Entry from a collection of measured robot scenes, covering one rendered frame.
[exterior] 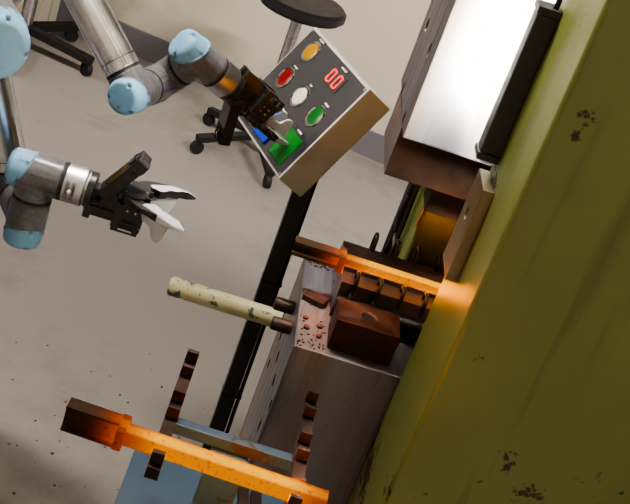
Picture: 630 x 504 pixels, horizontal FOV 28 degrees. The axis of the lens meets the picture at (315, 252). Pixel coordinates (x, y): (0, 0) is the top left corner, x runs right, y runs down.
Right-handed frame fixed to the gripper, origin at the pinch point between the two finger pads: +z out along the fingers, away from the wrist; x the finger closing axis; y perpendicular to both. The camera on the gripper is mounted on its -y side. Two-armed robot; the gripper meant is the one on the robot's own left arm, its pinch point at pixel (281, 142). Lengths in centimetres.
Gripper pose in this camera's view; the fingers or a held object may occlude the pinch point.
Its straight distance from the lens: 279.2
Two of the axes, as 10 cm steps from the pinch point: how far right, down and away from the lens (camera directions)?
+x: -3.5, -5.3, 7.7
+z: 6.1, 4.9, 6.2
